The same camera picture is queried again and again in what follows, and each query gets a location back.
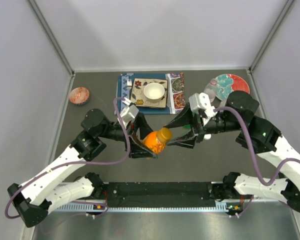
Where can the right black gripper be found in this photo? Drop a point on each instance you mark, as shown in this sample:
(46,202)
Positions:
(189,140)

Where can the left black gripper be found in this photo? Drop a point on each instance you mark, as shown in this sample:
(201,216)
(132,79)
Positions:
(137,150)

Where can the orange plastic bottle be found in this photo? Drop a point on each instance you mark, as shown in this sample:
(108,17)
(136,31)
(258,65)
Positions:
(152,142)

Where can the clear bottle red label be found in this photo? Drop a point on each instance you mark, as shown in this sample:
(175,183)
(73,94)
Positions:
(211,89)

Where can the white bottle cap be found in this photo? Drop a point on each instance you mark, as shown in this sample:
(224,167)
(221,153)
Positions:
(207,136)

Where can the orange bottle cap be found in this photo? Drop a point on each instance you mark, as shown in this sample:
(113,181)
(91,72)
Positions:
(164,134)

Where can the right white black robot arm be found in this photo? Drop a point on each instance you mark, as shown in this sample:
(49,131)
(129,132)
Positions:
(275,161)

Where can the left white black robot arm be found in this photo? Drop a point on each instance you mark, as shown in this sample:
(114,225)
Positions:
(36,198)

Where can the square floral plate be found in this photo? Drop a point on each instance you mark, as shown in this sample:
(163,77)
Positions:
(137,96)

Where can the white ceramic bowl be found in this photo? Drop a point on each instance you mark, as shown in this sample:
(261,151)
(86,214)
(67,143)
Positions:
(154,91)

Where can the red teal round plate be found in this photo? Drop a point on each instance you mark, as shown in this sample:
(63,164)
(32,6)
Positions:
(228,83)

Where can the small red patterned bowl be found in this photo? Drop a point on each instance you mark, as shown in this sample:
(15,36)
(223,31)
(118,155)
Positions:
(79,96)

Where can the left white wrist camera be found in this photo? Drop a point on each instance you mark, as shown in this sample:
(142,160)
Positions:
(129,112)

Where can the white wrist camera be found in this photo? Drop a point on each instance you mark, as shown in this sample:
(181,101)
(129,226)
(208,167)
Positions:
(129,112)
(201,101)

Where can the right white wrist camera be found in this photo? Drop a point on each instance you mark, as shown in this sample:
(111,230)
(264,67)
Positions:
(201,101)

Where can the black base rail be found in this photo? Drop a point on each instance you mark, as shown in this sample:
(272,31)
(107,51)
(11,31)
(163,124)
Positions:
(162,197)

